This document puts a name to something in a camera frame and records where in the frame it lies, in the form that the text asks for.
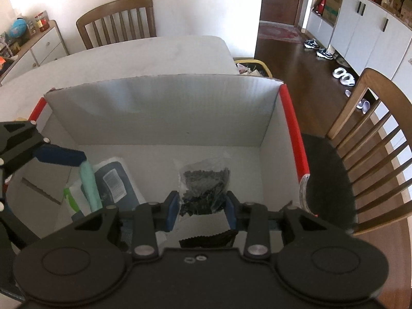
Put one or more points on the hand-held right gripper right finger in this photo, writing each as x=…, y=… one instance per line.
x=231, y=210

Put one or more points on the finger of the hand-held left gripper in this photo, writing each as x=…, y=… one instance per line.
x=16, y=228
x=61, y=156

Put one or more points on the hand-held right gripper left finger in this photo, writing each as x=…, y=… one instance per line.
x=172, y=212

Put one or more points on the clear packet of dark seaweed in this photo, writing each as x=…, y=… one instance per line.
x=202, y=186

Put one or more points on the mint green toothbrush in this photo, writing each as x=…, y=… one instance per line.
x=90, y=186

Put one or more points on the wet wipes pack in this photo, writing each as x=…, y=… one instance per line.
x=119, y=183

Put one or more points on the red cardboard box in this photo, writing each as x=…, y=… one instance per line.
x=161, y=112

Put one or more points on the white marble desktop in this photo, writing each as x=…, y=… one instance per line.
x=144, y=58

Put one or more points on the white sideboard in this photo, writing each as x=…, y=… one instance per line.
x=41, y=48

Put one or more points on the blue globe ball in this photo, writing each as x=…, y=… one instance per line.
x=18, y=28

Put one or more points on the red lidded jar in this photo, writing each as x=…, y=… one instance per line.
x=41, y=22

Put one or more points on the yellow rimmed waste bin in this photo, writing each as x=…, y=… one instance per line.
x=257, y=64

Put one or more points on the pale sandal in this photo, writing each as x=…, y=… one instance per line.
x=349, y=93
x=363, y=105

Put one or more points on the white slipper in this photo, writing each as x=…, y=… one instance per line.
x=347, y=79
x=339, y=73

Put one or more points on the dark sneaker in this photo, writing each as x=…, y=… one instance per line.
x=325, y=53
x=311, y=44

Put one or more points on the red floor rug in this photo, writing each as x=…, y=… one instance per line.
x=280, y=32

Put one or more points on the wooden chair with dark cushion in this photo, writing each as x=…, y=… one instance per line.
x=373, y=83

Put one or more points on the dark brown door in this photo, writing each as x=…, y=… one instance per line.
x=280, y=0

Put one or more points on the cardboard box on shelf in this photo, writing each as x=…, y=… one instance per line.
x=331, y=6

